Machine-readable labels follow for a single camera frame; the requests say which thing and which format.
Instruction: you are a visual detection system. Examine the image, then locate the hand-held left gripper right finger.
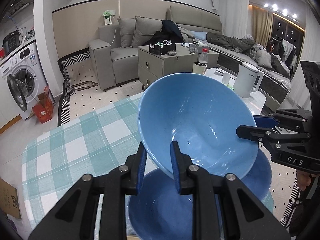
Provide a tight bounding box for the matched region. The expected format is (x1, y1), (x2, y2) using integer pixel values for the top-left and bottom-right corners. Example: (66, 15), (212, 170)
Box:
(170, 140), (292, 240)

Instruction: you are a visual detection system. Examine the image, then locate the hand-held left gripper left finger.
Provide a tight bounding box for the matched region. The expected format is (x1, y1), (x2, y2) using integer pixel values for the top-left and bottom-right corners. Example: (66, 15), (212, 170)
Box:
(27, 141), (148, 240)

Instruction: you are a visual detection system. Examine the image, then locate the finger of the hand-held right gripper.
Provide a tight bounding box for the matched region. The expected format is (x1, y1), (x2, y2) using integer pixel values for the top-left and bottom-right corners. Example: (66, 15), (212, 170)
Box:
(252, 109), (313, 128)
(236, 125), (313, 143)

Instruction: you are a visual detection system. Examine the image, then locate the blue bowl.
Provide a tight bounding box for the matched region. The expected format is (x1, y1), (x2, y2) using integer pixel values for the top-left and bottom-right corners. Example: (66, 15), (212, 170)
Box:
(241, 150), (272, 203)
(128, 167), (198, 240)
(137, 72), (258, 180)

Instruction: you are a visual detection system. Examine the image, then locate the person's right hand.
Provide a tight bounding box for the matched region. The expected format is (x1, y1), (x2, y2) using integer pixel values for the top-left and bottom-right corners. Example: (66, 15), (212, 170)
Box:
(296, 170), (312, 193)

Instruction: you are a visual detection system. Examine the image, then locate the white electric kettle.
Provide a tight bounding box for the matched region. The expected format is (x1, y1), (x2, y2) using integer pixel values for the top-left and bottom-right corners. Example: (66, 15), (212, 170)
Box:
(233, 62), (264, 99)

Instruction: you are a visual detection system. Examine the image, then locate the grey pillow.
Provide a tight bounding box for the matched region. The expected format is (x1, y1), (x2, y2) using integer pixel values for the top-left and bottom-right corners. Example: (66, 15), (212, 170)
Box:
(253, 49), (273, 68)

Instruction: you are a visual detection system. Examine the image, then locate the teal checked tablecloth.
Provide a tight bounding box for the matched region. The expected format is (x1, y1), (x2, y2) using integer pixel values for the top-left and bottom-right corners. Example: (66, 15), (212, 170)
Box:
(21, 95), (275, 240)

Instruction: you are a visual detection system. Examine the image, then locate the pile of clothes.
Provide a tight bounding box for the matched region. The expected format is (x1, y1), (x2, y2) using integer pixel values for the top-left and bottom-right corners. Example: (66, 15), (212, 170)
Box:
(265, 37), (302, 65)

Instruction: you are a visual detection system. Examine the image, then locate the beige tumbler cup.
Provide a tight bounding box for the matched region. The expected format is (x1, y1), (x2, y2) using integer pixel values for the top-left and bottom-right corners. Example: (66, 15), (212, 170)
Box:
(192, 62), (207, 75)

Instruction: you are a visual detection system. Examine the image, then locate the clear bottle red cap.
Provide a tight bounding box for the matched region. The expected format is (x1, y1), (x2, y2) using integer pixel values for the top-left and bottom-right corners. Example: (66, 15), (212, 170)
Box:
(199, 48), (209, 64)

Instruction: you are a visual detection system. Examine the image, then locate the dark green jacket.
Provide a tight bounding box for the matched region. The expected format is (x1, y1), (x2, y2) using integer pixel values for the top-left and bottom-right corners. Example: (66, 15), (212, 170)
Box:
(206, 32), (256, 53)

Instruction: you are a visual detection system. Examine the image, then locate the beige curtain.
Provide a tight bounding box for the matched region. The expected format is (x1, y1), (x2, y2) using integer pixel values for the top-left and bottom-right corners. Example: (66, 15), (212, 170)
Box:
(251, 4), (274, 48)

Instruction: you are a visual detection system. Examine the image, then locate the grey drawer cabinet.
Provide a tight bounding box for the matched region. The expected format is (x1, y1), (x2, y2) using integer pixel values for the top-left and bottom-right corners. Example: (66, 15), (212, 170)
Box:
(137, 43), (218, 91)

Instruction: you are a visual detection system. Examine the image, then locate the light blue cloth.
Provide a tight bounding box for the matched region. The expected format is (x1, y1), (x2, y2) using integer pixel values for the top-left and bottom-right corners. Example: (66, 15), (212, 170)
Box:
(188, 31), (208, 41)

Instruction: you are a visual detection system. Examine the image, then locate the grey sectional sofa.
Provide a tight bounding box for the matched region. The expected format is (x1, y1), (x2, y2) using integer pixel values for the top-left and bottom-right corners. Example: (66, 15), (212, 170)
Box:
(88, 5), (293, 103)

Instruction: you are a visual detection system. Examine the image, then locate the red cardboard box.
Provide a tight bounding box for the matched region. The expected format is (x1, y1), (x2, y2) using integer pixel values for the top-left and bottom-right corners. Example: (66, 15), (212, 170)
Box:
(28, 86), (55, 125)

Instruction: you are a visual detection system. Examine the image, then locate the black open box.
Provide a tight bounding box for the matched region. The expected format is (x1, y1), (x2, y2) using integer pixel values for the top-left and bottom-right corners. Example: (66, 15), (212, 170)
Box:
(149, 42), (177, 56)

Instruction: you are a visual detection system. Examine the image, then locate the black jacket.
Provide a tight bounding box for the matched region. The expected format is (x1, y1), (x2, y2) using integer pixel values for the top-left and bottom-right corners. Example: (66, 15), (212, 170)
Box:
(144, 19), (185, 48)

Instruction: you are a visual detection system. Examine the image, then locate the printed cardboard box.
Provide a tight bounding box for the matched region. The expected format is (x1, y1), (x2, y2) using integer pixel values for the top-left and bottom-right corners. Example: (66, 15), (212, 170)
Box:
(0, 177), (22, 220)

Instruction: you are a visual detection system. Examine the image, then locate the grey sofa cushion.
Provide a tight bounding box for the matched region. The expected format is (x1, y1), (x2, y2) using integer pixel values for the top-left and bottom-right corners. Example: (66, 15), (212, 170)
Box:
(117, 17), (137, 48)
(130, 15), (163, 48)

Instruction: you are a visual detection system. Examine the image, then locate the white washing machine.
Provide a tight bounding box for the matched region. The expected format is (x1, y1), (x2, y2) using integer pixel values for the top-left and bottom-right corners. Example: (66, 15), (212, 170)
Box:
(0, 41), (52, 121)

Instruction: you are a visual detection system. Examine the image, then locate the black pressure cooker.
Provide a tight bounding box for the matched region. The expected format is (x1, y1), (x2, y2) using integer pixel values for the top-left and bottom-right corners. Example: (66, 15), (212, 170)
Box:
(2, 29), (22, 55)

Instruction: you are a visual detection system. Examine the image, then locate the range hood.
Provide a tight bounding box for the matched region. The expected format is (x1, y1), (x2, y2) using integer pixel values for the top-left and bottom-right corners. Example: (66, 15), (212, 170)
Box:
(9, 0), (37, 14)

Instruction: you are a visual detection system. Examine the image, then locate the white wall-mounted device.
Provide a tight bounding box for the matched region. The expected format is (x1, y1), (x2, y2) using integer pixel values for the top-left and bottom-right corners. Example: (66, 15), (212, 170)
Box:
(101, 9), (113, 26)

